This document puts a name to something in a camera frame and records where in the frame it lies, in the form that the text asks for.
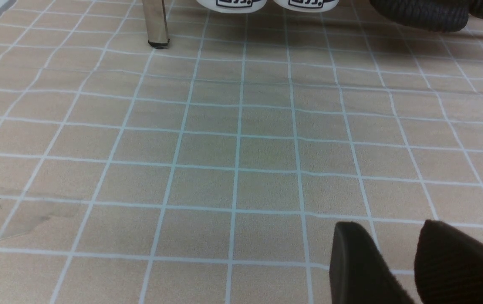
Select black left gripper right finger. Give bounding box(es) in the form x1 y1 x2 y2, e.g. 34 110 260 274
415 220 483 304

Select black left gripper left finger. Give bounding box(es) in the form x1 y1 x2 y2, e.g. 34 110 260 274
329 222 415 304

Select steel shoe rack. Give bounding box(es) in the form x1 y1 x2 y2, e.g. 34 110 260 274
142 0 170 49

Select left black knit shoe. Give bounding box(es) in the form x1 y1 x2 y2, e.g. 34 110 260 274
369 0 470 33

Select right black canvas sneaker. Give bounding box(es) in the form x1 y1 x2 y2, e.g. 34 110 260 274
274 0 339 13

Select black canvas sneaker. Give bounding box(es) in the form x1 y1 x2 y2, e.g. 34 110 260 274
274 0 339 13
197 0 267 14

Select left black canvas sneaker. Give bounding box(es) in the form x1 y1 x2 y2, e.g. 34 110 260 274
197 0 267 14

